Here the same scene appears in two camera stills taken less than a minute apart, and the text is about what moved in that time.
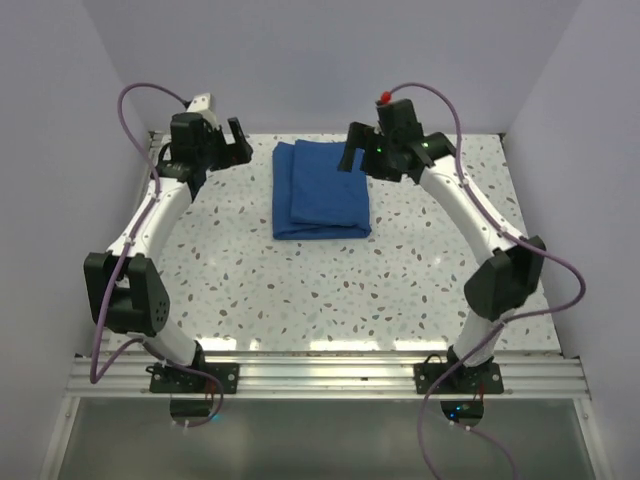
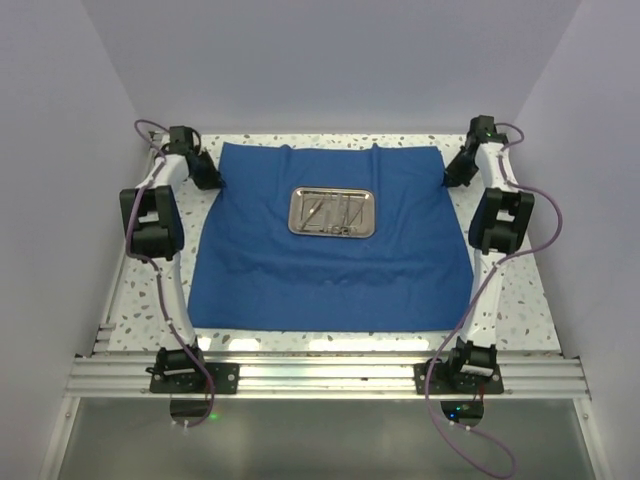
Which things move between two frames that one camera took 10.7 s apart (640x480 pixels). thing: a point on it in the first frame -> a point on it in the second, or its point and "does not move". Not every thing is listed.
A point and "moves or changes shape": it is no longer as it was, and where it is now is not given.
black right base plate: (461, 379) does not move
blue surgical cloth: (311, 198) moves or changes shape
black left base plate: (163, 379) does not move
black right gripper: (364, 137) -> (452, 178)
